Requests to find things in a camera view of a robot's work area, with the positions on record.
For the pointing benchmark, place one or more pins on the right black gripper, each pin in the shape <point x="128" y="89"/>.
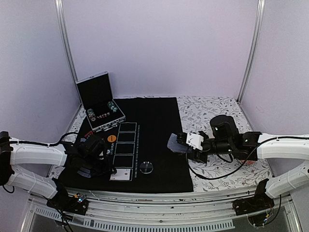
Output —
<point x="195" y="156"/>

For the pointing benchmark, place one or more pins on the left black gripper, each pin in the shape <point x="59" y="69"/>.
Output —
<point x="107" y="170"/>

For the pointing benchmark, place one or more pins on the face-up diamond card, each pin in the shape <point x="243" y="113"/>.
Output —
<point x="121" y="175"/>

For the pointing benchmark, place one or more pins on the blue playing card deck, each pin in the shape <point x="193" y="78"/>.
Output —
<point x="174" y="146"/>

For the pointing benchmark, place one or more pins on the aluminium poker chip case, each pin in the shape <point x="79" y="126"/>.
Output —
<point x="95" y="92"/>

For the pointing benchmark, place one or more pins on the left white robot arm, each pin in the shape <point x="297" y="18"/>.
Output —
<point x="14" y="153"/>

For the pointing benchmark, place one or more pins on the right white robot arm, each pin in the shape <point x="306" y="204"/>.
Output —
<point x="254" y="145"/>

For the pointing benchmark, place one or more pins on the orange big blind button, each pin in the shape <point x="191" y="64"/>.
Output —
<point x="112" y="139"/>

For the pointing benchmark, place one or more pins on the red patterned bowl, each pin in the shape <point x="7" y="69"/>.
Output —
<point x="248" y="162"/>

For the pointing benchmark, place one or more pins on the left chip stack in case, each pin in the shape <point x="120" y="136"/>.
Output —
<point x="91" y="115"/>

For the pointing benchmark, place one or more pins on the floral white tablecloth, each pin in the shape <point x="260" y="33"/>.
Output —
<point x="220" y="172"/>

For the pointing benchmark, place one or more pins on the red dice row in case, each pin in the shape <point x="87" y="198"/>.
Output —
<point x="103" y="115"/>

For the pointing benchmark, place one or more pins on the black poker mat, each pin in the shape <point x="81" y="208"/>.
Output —
<point x="142" y="137"/>

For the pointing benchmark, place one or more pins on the green chip stack in case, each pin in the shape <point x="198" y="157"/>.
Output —
<point x="112" y="106"/>

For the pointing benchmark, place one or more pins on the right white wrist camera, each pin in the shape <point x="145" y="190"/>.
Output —
<point x="192" y="140"/>

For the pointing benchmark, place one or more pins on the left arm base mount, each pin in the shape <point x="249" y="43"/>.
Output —
<point x="63" y="202"/>

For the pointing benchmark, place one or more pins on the aluminium front rail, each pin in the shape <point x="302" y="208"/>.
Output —
<point x="180" y="212"/>

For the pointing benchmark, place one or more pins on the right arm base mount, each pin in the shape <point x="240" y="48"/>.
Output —
<point x="258" y="202"/>

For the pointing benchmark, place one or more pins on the right aluminium frame post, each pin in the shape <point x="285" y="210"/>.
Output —
<point x="256" y="32"/>

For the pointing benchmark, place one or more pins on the aluminium frame post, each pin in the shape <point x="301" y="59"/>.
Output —
<point x="256" y="32"/>
<point x="64" y="34"/>

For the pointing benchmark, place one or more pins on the left aluminium frame post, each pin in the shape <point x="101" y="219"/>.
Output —
<point x="64" y="34"/>

